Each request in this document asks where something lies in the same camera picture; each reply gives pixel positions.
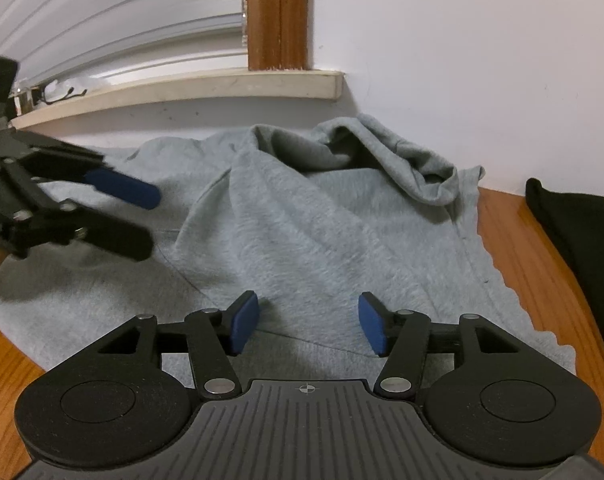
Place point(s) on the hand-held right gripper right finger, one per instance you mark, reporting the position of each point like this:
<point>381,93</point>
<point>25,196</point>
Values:
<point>371,322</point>

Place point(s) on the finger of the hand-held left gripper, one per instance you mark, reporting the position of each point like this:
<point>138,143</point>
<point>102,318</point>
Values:
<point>127,191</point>
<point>117,240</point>

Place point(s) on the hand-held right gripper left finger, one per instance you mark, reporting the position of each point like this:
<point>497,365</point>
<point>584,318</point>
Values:
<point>247,321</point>

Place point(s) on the grey sweatshirt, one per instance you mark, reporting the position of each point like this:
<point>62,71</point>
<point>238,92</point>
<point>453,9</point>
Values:
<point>307,220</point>

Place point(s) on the beige windowsill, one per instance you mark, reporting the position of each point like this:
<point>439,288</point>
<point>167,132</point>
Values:
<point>207,87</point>

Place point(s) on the grey window blinds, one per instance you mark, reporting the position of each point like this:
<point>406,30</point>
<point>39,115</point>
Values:
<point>107,20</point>

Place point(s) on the black folded garment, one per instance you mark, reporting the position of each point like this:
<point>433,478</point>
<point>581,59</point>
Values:
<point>592,240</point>

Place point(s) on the wooden window frame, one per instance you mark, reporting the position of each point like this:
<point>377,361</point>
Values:
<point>279,15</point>

